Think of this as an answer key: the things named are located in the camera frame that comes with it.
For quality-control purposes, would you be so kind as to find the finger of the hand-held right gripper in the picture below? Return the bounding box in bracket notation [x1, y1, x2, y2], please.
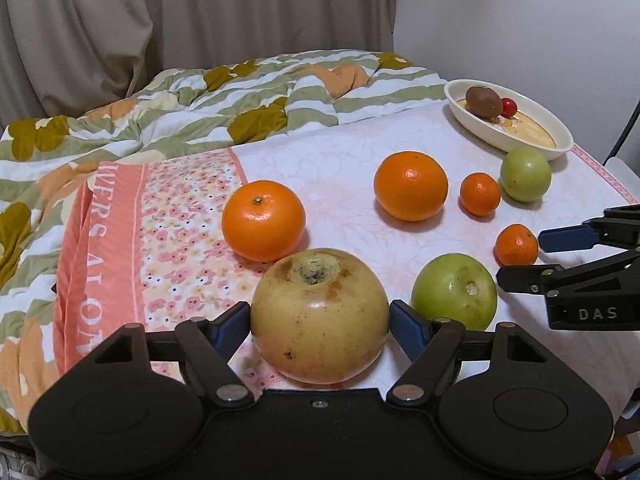
[497, 247, 640, 331]
[539, 204, 640, 254]

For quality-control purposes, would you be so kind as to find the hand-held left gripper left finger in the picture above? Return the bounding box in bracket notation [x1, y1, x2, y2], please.
[93, 301, 256, 408]

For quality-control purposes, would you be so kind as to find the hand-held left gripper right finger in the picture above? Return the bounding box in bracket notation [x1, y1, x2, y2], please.
[386, 299, 549, 406]

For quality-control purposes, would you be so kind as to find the small mandarin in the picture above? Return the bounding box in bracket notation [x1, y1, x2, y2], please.
[494, 223, 540, 267]
[459, 172, 502, 218]

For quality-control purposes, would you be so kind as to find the large green apple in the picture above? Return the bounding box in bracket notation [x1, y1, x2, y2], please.
[411, 253, 499, 332]

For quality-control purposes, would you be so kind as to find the small green apple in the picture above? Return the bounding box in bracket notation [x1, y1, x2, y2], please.
[500, 146, 553, 204]

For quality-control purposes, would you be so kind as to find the large yellow apple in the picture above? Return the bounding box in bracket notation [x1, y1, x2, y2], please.
[250, 248, 391, 385]

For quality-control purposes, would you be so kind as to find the large orange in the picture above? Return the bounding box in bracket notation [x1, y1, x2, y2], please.
[373, 151, 449, 222]
[221, 180, 307, 263]

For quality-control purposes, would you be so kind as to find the white oval bowl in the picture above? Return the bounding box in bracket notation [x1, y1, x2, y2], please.
[443, 79, 574, 162]

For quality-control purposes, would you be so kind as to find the white plastic board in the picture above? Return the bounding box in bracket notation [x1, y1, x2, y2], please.
[602, 156, 640, 207]

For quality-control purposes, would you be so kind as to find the brown kiwi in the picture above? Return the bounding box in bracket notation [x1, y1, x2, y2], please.
[465, 85, 504, 120]

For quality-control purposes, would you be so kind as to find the green striped floral quilt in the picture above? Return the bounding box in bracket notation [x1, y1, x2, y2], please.
[0, 51, 449, 436]

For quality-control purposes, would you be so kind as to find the beige curtain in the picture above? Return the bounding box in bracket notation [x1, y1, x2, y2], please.
[0, 0, 402, 122]

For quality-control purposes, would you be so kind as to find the black cable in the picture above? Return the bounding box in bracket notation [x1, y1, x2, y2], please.
[604, 102, 640, 167]

